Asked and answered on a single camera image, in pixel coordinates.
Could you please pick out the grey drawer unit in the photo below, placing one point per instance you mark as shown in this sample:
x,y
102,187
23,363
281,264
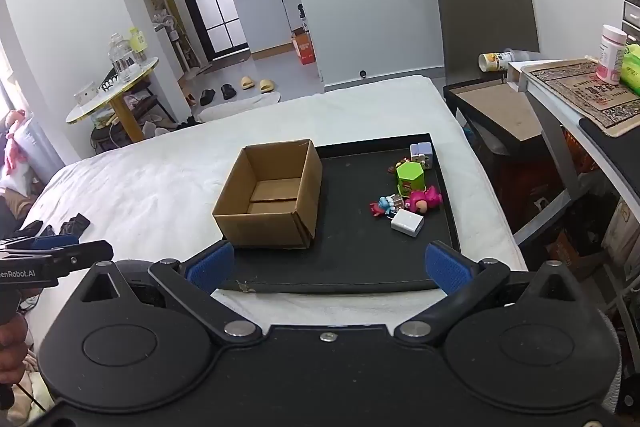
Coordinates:
x,y
632,12

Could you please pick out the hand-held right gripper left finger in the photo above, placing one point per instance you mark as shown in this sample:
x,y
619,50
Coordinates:
x,y
210,264

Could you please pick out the small brown-haired doll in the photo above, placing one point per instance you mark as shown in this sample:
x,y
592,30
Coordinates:
x,y
392,167

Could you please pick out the person's left hand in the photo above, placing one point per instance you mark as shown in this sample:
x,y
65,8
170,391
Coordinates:
x,y
11,347

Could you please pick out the round gold-rimmed table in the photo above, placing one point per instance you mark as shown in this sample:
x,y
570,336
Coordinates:
x,y
120,92

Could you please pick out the patterned desk mat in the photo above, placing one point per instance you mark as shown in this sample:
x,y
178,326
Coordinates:
x,y
575,89

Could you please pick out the white charger plug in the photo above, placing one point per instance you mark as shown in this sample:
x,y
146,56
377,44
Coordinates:
x,y
407,223

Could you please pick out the white floor mat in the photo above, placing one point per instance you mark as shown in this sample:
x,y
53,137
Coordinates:
x,y
240,107

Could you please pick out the pink plush toy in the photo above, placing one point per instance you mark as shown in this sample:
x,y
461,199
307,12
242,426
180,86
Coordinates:
x,y
12,147

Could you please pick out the lilac toy box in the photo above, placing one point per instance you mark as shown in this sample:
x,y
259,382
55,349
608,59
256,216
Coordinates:
x,y
421,154

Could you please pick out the grey kitchen cabinet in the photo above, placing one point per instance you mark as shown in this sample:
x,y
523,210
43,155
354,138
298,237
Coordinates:
x,y
265,17

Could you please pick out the green hexagonal box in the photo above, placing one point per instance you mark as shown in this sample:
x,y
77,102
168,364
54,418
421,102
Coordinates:
x,y
410,179

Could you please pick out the pink-haired troll doll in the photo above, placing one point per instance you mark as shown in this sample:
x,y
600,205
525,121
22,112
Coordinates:
x,y
425,198

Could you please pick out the white desk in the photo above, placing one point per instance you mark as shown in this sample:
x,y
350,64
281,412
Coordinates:
x,y
565,117

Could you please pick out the white standing fan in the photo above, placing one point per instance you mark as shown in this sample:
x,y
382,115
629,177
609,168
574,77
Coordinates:
x,y
172,37

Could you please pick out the orange cardboard box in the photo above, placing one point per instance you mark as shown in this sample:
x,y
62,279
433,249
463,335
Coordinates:
x,y
304,49

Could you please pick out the brown cardboard box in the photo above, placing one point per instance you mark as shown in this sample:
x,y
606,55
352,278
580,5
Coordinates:
x,y
270,227

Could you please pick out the black side table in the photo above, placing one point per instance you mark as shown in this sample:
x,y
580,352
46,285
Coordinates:
x,y
495,112

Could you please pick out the black slipper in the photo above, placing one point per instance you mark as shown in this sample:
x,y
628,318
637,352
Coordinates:
x,y
228,92
207,97

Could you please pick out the grey chair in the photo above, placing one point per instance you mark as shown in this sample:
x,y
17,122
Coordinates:
x,y
482,22

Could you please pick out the beige slipper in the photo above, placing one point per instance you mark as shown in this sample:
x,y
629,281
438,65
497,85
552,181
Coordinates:
x,y
266,85
247,83

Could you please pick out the small clear container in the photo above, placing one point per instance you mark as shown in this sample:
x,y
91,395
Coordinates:
x,y
85,93

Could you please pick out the pink-capped white bottle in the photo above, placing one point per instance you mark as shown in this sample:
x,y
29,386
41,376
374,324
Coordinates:
x,y
610,57

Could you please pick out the green wipes packet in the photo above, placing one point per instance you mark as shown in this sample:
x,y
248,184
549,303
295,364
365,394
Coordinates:
x,y
631,72

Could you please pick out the yellow-label bottle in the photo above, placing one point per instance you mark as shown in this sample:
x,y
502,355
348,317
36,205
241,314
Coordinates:
x,y
137,42

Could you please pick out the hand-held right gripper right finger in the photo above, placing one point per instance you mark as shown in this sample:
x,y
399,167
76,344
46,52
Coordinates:
x,y
447,268

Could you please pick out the printed paper cup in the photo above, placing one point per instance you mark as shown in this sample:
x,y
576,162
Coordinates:
x,y
495,61

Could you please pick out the black tray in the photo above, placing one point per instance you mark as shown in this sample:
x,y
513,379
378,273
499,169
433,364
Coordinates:
x,y
350,247

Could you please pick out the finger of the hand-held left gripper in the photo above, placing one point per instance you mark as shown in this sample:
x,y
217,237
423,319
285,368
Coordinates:
x,y
55,241

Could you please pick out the black cloth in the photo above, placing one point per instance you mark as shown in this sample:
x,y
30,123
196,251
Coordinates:
x,y
76,225
30,228

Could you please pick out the clear glass jar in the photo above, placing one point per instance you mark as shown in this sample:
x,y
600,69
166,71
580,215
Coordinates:
x,y
121,57

